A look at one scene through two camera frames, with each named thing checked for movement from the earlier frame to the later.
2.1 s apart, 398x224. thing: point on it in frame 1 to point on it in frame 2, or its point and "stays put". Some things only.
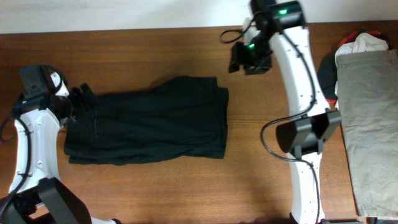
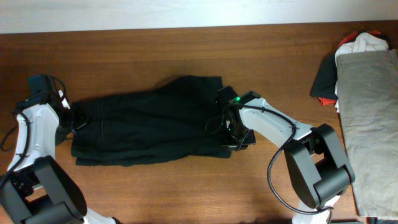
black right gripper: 241,55 to 249,138
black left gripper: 83,94 to 83,117
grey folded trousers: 367,91 stays put
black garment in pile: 328,76 stays put
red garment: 344,41 stays put
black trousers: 183,116 stays put
